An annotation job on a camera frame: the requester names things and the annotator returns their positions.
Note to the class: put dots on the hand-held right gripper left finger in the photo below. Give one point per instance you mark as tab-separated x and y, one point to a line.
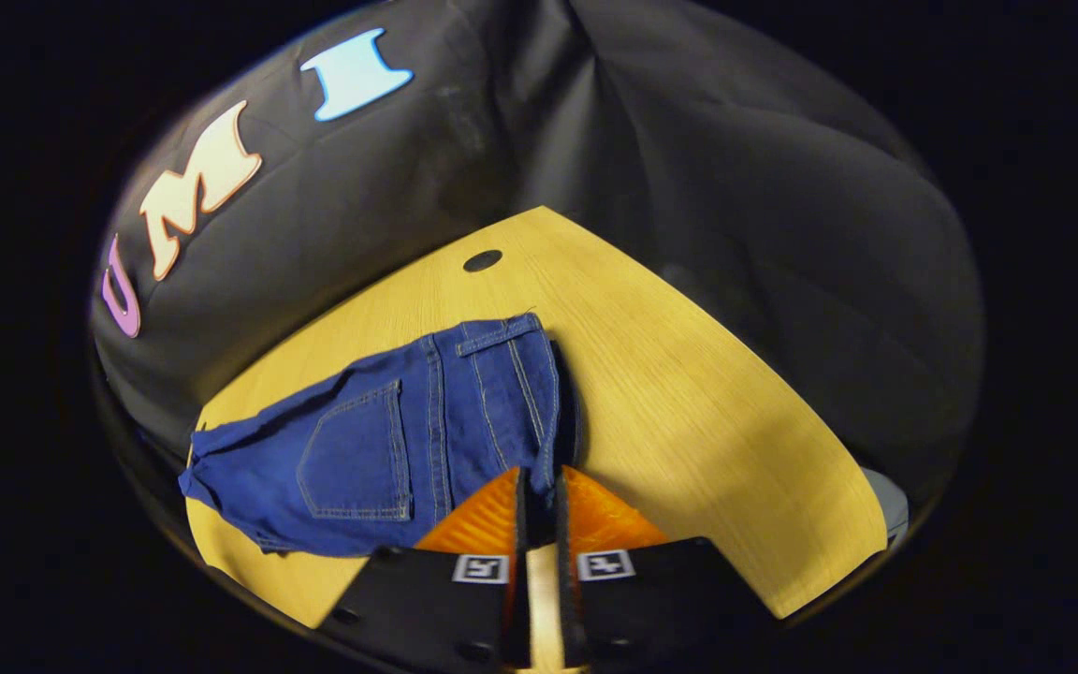
427	604

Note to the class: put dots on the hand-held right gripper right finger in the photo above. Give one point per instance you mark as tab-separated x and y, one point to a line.
651	590

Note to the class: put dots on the blue denim jeans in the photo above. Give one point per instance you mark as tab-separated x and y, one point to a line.
361	440

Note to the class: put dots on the black backdrop cloth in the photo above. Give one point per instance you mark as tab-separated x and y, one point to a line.
689	140

